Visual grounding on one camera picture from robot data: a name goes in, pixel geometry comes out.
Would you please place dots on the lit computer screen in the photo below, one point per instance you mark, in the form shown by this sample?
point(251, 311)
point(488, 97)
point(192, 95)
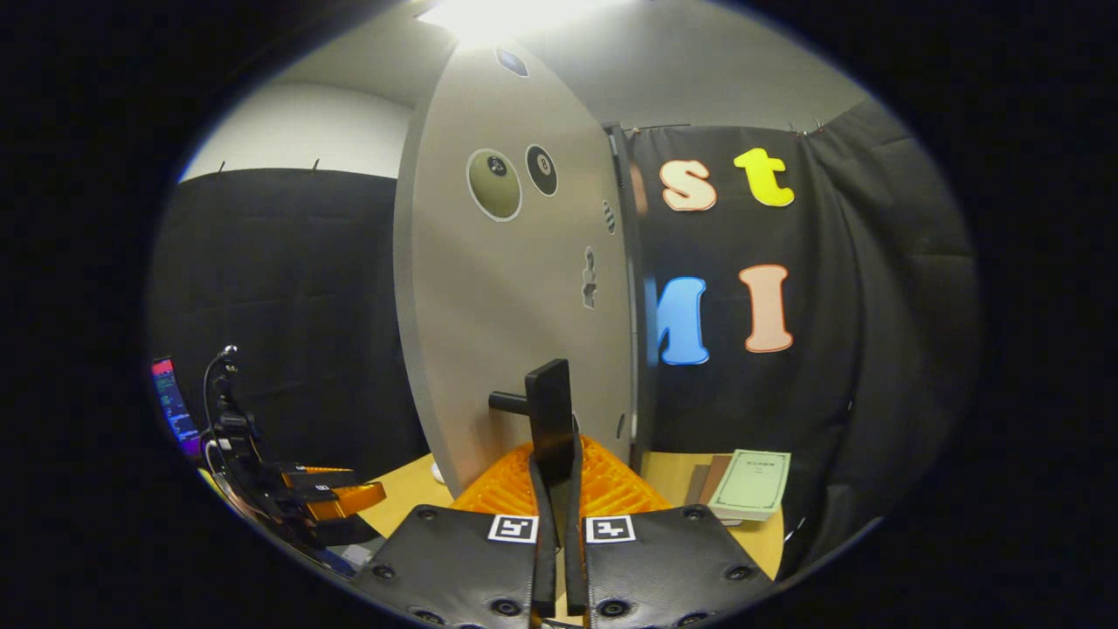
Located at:
point(175, 406)

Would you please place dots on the beige cabinet door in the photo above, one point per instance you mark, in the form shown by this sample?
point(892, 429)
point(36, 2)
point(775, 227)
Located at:
point(507, 306)

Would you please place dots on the white plastic object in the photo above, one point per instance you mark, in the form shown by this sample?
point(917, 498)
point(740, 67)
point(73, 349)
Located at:
point(438, 473)

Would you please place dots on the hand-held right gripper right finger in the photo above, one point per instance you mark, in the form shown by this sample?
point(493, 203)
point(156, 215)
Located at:
point(575, 568)

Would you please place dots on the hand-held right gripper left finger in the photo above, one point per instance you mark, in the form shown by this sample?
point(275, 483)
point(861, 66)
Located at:
point(543, 568)

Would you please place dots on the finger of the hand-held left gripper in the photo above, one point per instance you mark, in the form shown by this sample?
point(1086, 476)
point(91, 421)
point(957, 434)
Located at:
point(323, 480)
point(349, 501)

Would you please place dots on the long ceiling light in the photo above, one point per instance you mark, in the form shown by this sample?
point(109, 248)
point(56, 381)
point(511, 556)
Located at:
point(507, 17)

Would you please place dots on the black backdrop cloth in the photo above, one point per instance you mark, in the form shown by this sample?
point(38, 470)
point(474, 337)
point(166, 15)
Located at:
point(873, 306)

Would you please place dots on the green notebook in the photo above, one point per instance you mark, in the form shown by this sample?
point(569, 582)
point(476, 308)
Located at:
point(751, 485)

